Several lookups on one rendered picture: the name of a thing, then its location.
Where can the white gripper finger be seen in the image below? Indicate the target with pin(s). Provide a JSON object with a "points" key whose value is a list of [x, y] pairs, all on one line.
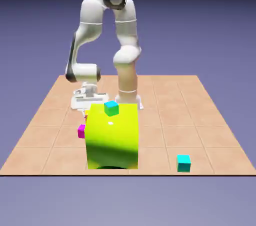
{"points": [[83, 113]]}

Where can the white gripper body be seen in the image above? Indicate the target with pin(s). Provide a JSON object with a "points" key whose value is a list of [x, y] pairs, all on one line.
{"points": [[80, 102]]}

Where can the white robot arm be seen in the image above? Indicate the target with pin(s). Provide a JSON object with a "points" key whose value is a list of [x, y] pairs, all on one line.
{"points": [[126, 30]]}

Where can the small magenta cube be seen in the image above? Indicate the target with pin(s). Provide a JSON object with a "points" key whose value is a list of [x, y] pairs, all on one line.
{"points": [[81, 131]]}

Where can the small green cube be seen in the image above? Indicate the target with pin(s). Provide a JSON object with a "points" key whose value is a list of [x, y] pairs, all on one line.
{"points": [[111, 109]]}

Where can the small cyan cube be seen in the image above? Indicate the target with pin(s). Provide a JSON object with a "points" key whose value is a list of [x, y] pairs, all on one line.
{"points": [[183, 163]]}

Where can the large yellow box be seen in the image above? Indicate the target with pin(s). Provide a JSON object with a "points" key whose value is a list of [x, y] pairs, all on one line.
{"points": [[112, 142]]}

